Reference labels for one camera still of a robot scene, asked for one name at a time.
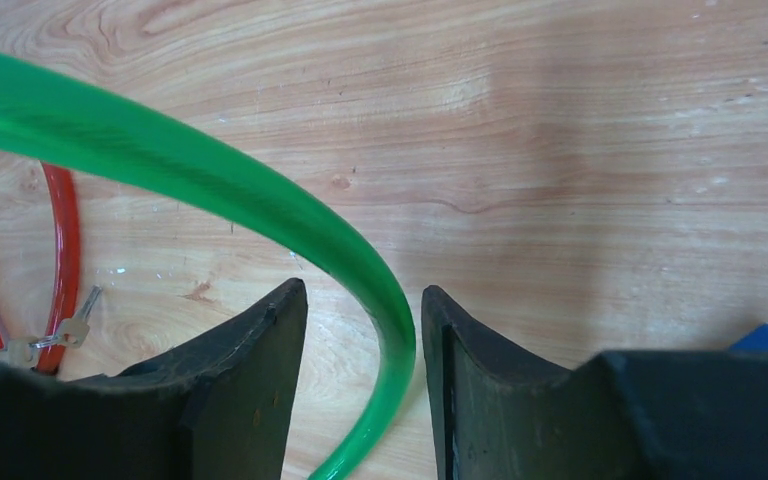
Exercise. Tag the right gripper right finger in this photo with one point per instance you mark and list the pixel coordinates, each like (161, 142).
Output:
(500, 411)

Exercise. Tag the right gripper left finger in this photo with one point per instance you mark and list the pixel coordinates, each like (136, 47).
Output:
(215, 407)

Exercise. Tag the silver keys of red lock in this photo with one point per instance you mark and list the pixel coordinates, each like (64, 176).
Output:
(25, 352)

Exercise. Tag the red cable lock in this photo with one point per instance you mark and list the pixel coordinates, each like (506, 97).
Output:
(68, 242)

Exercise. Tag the green cable lock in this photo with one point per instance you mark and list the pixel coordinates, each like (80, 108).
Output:
(72, 124)

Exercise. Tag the blue green white brick stack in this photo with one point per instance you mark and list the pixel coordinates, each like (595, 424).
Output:
(754, 341)

